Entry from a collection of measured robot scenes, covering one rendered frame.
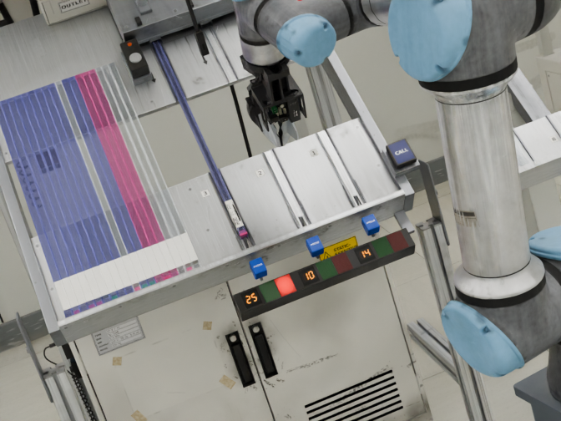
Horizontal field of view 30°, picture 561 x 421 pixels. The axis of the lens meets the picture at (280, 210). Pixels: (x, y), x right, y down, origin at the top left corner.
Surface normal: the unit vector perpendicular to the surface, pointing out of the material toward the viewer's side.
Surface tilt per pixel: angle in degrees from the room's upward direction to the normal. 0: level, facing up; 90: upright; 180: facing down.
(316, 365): 90
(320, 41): 117
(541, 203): 90
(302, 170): 43
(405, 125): 90
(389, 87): 90
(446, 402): 0
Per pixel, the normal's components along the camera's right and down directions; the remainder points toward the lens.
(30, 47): -0.04, -0.50
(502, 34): 0.66, 0.22
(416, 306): -0.29, -0.91
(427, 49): -0.84, 0.29
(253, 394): 0.25, 0.24
